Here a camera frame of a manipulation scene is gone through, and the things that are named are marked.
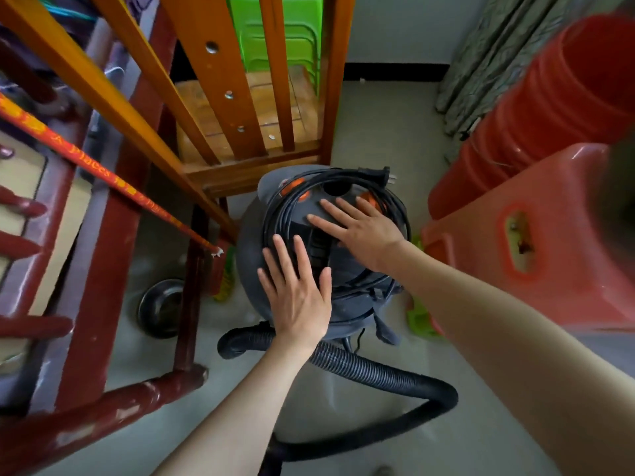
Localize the person's left hand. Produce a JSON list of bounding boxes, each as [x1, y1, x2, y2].
[[258, 233, 333, 353]]

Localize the person's right hand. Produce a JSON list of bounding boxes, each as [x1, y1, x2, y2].
[[308, 196, 408, 274]]

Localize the black power cable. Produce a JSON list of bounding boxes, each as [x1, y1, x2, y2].
[[263, 166, 413, 294]]

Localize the grey vacuum cleaner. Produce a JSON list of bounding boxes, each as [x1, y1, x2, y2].
[[236, 165, 413, 343]]

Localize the black vacuum hose with handle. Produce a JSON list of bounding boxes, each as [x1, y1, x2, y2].
[[216, 322, 460, 476]]

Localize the person's right forearm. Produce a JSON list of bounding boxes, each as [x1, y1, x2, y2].
[[382, 241, 635, 476]]

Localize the person's left forearm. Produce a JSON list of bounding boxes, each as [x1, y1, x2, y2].
[[153, 337, 319, 476]]

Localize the tiled floor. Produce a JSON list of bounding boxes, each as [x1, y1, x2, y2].
[[40, 82, 635, 476]]

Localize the steel bowl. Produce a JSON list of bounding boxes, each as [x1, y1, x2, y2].
[[137, 278, 188, 339]]

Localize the dark red wooden railing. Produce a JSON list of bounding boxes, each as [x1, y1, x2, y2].
[[0, 0, 212, 476]]

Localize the wooden chair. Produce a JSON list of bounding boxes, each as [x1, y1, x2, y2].
[[0, 0, 359, 239]]

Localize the patterned curtain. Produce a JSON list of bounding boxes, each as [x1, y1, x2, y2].
[[435, 0, 597, 139]]

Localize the stack of red stools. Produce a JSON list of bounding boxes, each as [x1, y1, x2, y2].
[[429, 13, 635, 219]]

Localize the steel pot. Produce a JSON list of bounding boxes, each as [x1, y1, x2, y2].
[[593, 124, 635, 284]]

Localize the red handled broom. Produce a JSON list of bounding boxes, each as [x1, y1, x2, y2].
[[0, 92, 234, 303]]

